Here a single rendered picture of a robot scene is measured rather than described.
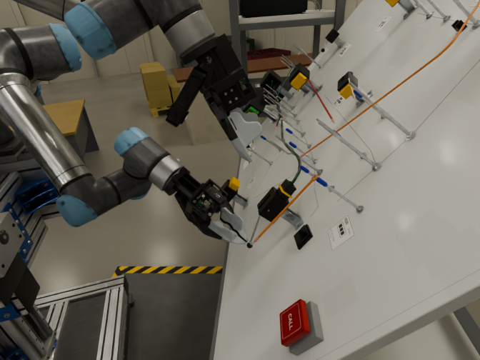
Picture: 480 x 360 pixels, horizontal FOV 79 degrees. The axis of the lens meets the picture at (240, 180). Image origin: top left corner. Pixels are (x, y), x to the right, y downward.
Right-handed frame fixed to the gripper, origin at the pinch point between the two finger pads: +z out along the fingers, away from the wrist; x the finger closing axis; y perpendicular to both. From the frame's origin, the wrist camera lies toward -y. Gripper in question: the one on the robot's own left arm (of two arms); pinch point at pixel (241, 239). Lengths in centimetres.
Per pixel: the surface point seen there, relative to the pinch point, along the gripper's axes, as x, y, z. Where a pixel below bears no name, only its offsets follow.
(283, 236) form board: 5.8, 2.9, 6.8
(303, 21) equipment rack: 97, -15, -35
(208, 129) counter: 163, -253, -101
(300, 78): 54, -2, -17
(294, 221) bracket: 8.4, 7.5, 6.0
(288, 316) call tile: -10.3, 18.8, 11.4
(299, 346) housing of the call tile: -12.8, 20.0, 14.4
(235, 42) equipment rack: 78, -30, -54
